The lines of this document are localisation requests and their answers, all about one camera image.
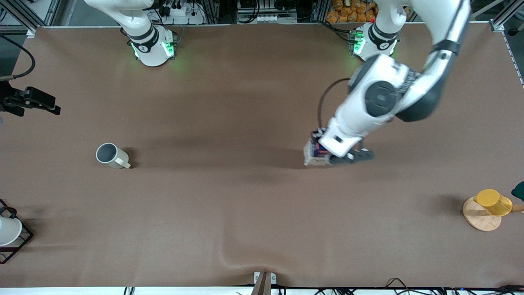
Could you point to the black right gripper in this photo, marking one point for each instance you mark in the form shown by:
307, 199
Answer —
16, 101

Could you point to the blue white milk carton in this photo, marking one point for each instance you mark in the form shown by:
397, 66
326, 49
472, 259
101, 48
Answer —
313, 157

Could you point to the grey ceramic mug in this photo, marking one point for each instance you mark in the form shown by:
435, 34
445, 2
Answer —
116, 159

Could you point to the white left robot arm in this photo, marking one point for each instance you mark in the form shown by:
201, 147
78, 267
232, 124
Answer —
356, 110

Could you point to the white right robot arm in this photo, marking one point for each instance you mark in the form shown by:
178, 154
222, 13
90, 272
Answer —
151, 53

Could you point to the white cup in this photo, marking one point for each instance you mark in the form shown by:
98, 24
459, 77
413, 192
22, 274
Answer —
8, 230

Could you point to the round wooden cup stand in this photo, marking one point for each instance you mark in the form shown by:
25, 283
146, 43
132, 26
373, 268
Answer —
481, 221

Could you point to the yellow plastic cup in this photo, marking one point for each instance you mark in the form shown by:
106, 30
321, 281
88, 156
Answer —
493, 203

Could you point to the brown table cover cloth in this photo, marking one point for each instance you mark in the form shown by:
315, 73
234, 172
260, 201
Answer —
204, 102

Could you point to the small white power strip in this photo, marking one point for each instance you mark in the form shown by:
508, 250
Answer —
272, 18

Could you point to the orange snack pile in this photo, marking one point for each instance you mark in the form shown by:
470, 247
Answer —
352, 12

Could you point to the white power strip with plugs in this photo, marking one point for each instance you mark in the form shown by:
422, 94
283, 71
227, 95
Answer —
180, 11

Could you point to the dark green object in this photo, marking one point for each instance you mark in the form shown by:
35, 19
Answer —
519, 191

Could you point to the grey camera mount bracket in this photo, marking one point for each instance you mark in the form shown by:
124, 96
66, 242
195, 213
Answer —
264, 282

